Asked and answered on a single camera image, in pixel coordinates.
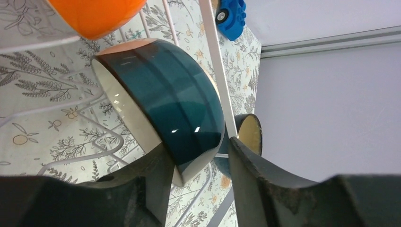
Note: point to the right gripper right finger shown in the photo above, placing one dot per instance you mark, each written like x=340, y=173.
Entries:
x=269, y=196

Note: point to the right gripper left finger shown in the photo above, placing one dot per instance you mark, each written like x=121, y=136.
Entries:
x=133, y=196

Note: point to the dark teal bowl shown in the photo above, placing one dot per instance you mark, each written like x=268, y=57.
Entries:
x=249, y=131

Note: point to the teal bowl white rim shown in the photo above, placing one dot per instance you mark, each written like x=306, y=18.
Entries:
x=164, y=97

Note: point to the orange bowl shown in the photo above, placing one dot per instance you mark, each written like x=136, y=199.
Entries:
x=94, y=19

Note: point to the floral tablecloth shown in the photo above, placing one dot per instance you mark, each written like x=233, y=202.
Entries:
x=50, y=107

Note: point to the blue toy block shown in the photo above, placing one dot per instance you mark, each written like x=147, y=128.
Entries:
x=230, y=18

